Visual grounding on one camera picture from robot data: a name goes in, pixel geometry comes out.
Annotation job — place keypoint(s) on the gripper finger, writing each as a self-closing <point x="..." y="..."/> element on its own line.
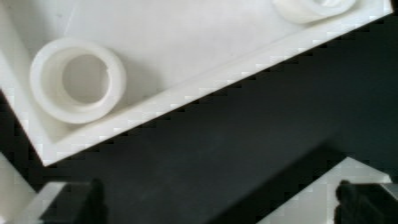
<point x="367" y="203"/>

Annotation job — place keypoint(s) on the white square tabletop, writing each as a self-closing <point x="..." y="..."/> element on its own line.
<point x="109" y="60"/>

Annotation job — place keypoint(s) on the white obstacle fence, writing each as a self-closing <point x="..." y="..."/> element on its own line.
<point x="292" y="196"/>

